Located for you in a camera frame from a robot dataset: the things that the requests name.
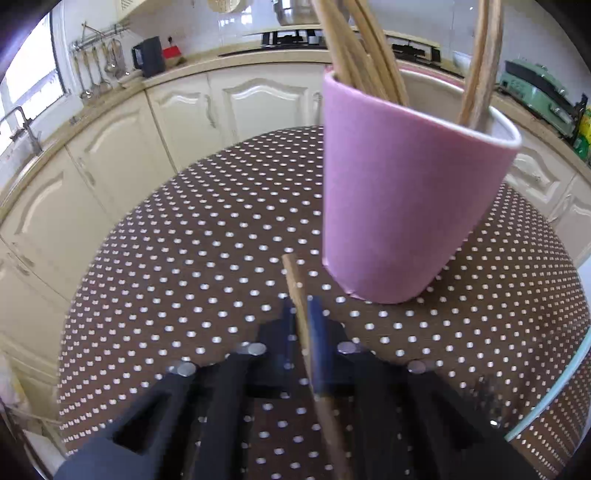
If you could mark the kitchen faucet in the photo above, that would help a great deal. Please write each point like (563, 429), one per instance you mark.
(24, 130)

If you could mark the hanging utensil rack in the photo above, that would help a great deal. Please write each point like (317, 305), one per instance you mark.
(98, 61)

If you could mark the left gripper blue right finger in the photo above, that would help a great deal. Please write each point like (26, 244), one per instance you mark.
(325, 336)

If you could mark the black gas stove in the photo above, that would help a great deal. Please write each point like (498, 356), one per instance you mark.
(406, 47)

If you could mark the green electric cooker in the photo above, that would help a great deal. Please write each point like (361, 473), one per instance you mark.
(542, 94)

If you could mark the stainless steel steamer pot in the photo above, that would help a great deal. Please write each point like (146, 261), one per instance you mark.
(294, 12)

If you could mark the black electric kettle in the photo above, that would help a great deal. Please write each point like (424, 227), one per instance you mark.
(148, 58)

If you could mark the round perforated steamer plate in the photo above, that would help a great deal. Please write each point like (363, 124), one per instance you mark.
(228, 6)

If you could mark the brown polka dot tablecloth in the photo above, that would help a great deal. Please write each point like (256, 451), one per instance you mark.
(158, 369)

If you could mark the white ceramic bowl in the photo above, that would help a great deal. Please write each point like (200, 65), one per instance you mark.
(462, 62)

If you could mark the window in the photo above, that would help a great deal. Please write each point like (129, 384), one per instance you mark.
(34, 81)

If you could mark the pink utensil holder cup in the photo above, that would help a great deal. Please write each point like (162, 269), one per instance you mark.
(404, 186)

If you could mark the green bottle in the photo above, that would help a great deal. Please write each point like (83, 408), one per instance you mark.
(582, 143)

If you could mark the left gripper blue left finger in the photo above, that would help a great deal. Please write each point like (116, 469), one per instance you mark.
(275, 374)

